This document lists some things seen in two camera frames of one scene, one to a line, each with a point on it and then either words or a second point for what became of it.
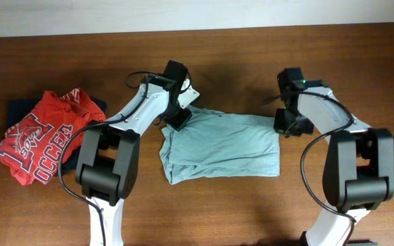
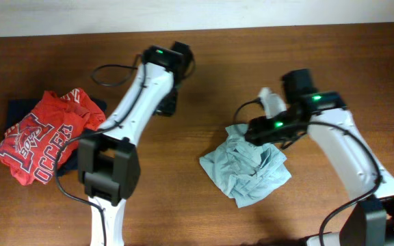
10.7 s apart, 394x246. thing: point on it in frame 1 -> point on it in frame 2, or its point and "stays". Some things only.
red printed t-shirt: (32, 148) stays
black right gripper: (305, 128) stays
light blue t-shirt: (217, 145) -> (247, 171)
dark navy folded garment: (17, 110) stays
